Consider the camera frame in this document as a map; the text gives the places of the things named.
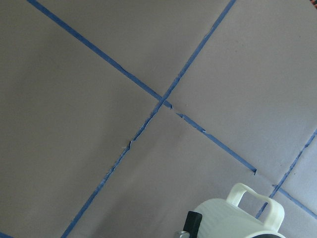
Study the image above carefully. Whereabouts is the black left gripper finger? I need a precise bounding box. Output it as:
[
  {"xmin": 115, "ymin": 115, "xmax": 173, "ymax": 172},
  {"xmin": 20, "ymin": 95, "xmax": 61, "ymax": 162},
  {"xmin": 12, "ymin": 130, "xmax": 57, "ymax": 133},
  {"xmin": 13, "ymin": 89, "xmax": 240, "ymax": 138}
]
[{"xmin": 183, "ymin": 211, "xmax": 202, "ymax": 238}]

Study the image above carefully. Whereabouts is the white ribbed cup with handle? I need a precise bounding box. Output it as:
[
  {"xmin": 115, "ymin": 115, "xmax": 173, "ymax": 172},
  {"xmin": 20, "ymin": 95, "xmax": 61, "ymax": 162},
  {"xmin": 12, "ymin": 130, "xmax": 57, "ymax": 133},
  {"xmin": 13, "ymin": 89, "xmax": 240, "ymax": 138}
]
[{"xmin": 194, "ymin": 183, "xmax": 285, "ymax": 238}]

